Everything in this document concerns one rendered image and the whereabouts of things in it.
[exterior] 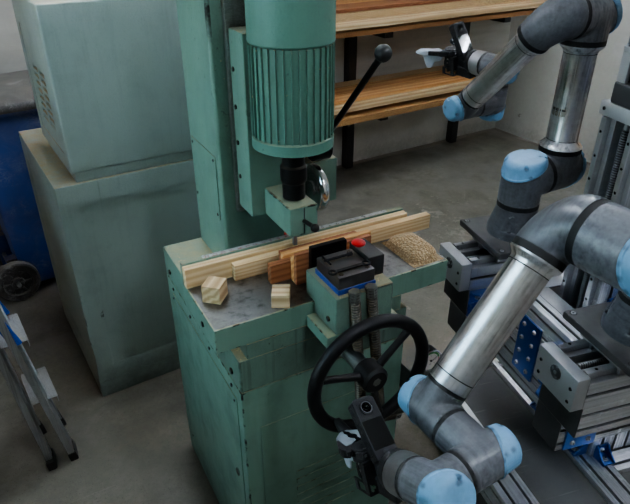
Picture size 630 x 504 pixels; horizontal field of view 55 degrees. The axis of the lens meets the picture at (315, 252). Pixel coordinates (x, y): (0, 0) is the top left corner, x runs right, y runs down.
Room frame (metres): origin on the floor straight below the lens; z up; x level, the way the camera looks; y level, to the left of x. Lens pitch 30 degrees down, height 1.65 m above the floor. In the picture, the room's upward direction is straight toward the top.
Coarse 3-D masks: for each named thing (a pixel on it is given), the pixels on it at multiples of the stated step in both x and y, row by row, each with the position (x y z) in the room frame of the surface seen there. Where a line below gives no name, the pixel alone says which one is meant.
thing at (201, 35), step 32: (192, 0) 1.43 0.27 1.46; (192, 32) 1.45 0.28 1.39; (192, 64) 1.47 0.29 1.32; (224, 64) 1.37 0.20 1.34; (192, 96) 1.50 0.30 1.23; (224, 96) 1.37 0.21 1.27; (192, 128) 1.52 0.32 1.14; (224, 128) 1.37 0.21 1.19; (224, 160) 1.36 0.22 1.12; (224, 192) 1.36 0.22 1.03; (224, 224) 1.36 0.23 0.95; (256, 224) 1.40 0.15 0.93
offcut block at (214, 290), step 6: (210, 276) 1.12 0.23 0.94; (204, 282) 1.10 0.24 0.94; (210, 282) 1.10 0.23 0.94; (216, 282) 1.10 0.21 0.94; (222, 282) 1.10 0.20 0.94; (204, 288) 1.08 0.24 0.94; (210, 288) 1.08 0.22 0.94; (216, 288) 1.07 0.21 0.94; (222, 288) 1.09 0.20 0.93; (204, 294) 1.08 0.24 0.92; (210, 294) 1.08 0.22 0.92; (216, 294) 1.07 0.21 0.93; (222, 294) 1.09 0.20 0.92; (204, 300) 1.08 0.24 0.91; (210, 300) 1.08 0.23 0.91; (216, 300) 1.07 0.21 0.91; (222, 300) 1.08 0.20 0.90
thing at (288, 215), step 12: (276, 192) 1.28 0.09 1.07; (276, 204) 1.25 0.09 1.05; (288, 204) 1.22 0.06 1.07; (300, 204) 1.22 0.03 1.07; (312, 204) 1.22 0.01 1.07; (276, 216) 1.25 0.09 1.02; (288, 216) 1.20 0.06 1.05; (300, 216) 1.20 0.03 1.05; (312, 216) 1.22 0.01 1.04; (288, 228) 1.20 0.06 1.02; (300, 228) 1.20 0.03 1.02
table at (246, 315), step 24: (384, 240) 1.36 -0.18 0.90; (384, 264) 1.24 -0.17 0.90; (408, 264) 1.24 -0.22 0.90; (432, 264) 1.24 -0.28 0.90; (192, 288) 1.14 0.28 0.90; (240, 288) 1.14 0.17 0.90; (264, 288) 1.14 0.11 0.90; (408, 288) 1.21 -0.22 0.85; (192, 312) 1.11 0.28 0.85; (216, 312) 1.04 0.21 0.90; (240, 312) 1.04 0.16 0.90; (264, 312) 1.04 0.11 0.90; (288, 312) 1.06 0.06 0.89; (312, 312) 1.09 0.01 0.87; (216, 336) 0.98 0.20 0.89; (240, 336) 1.00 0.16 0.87; (264, 336) 1.03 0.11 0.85; (336, 336) 1.01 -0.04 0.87
